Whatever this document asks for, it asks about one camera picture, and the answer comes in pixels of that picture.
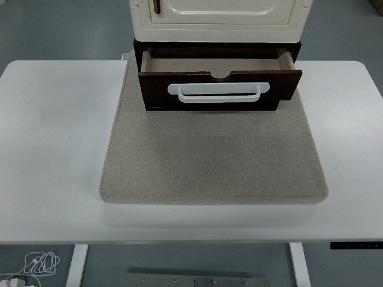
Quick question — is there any dark drawer with white handle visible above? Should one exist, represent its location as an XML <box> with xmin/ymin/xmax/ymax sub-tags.
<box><xmin>138</xmin><ymin>47</ymin><xmax>303</xmax><ymax>109</ymax></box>

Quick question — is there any dark wooden drawer housing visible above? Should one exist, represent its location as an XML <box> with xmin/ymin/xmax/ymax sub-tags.
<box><xmin>133</xmin><ymin>38</ymin><xmax>303</xmax><ymax>112</ymax></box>

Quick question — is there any beige fabric mat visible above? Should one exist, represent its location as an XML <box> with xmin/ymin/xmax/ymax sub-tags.
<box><xmin>99</xmin><ymin>50</ymin><xmax>330</xmax><ymax>206</ymax></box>

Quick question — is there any white table leg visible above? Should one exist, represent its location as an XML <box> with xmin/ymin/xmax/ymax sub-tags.
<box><xmin>65</xmin><ymin>243</ymin><xmax>90</xmax><ymax>287</ymax></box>
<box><xmin>288</xmin><ymin>242</ymin><xmax>312</xmax><ymax>287</ymax></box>

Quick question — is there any black table control panel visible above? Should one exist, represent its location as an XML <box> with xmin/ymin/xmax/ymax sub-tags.
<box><xmin>330</xmin><ymin>242</ymin><xmax>383</xmax><ymax>251</ymax></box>

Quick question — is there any white power adapter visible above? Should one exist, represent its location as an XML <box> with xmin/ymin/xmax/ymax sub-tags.
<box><xmin>1</xmin><ymin>276</ymin><xmax>26</xmax><ymax>287</ymax></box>

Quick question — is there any white cable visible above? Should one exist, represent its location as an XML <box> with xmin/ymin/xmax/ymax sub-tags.
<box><xmin>0</xmin><ymin>250</ymin><xmax>61</xmax><ymax>287</ymax></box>

